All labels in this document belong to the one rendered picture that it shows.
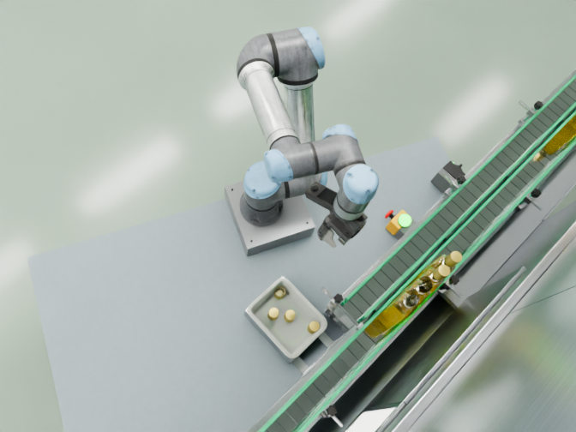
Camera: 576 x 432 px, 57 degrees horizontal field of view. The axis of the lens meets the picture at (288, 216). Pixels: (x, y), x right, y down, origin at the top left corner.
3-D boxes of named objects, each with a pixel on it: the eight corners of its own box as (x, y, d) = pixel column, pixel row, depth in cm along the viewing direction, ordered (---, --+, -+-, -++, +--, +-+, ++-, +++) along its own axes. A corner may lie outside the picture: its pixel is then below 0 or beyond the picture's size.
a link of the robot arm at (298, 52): (277, 185, 180) (261, 26, 145) (319, 176, 183) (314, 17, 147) (286, 207, 171) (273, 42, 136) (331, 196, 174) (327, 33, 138)
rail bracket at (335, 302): (352, 335, 167) (362, 327, 155) (315, 296, 170) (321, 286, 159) (358, 328, 168) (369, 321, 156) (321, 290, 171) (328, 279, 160)
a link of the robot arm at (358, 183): (373, 156, 117) (387, 191, 114) (362, 178, 127) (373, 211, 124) (339, 163, 115) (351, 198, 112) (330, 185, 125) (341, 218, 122)
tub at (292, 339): (289, 365, 174) (292, 362, 166) (243, 315, 179) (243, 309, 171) (326, 328, 180) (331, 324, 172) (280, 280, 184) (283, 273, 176)
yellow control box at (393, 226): (398, 241, 195) (404, 234, 188) (383, 227, 197) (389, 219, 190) (410, 229, 197) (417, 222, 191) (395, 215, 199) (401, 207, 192)
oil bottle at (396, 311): (387, 330, 169) (409, 316, 150) (375, 316, 170) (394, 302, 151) (399, 318, 171) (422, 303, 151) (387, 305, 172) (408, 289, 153)
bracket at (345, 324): (343, 334, 174) (348, 331, 167) (322, 313, 176) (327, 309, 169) (351, 327, 175) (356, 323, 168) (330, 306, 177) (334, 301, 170)
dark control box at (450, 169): (445, 196, 204) (453, 187, 196) (429, 182, 206) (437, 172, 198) (458, 183, 207) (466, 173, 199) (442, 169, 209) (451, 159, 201)
